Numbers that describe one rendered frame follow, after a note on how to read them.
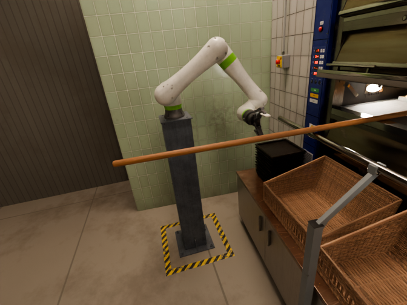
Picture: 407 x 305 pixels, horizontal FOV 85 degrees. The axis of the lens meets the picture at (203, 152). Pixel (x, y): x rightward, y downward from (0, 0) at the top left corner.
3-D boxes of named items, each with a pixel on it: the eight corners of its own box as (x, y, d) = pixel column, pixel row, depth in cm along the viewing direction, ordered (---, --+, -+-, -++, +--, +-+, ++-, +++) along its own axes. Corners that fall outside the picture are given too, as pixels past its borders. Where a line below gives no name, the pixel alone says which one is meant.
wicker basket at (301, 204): (320, 186, 170) (325, 154, 159) (392, 241, 119) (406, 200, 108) (261, 199, 163) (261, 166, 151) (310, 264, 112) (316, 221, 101)
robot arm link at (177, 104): (161, 112, 151) (155, 83, 143) (166, 106, 165) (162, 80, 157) (180, 111, 149) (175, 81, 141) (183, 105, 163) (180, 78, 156)
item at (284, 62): (283, 66, 197) (284, 54, 193) (289, 67, 188) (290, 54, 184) (275, 68, 197) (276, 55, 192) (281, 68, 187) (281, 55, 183)
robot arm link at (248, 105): (240, 121, 161) (231, 111, 157) (254, 109, 159) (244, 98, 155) (248, 127, 148) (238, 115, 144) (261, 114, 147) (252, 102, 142)
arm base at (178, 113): (162, 112, 176) (160, 104, 173) (180, 109, 179) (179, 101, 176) (165, 120, 153) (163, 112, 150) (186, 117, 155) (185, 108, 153)
